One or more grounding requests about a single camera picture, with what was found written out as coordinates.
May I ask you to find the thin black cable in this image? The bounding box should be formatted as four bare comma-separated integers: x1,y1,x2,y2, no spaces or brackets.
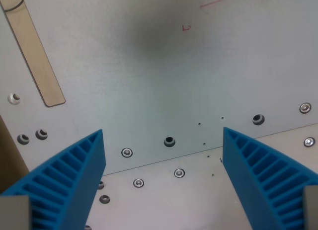
4,0,25,12

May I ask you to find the grey metal plate with slot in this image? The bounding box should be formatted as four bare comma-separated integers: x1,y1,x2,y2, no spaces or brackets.
0,0,318,177

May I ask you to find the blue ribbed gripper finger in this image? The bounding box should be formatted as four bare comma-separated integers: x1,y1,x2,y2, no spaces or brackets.
0,129,107,230
222,126,318,230

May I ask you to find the light grey metal base plate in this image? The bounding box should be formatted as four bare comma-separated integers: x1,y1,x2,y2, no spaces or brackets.
85,122,318,230

